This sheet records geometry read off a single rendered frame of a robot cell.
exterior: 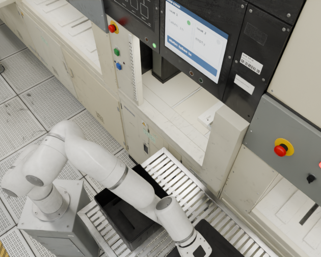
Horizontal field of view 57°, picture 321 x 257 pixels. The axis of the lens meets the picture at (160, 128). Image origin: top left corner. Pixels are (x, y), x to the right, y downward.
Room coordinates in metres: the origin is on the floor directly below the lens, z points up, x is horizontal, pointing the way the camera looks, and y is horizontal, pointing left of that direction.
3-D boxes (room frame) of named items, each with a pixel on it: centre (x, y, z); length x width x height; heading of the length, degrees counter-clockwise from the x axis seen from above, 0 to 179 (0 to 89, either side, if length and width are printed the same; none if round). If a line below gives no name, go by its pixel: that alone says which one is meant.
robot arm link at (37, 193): (0.60, 0.55, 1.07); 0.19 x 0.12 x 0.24; 159
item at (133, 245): (0.52, 0.12, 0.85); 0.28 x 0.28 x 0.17; 41
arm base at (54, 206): (0.57, 0.56, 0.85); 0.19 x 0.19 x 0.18
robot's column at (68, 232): (0.57, 0.56, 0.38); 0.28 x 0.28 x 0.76; 87
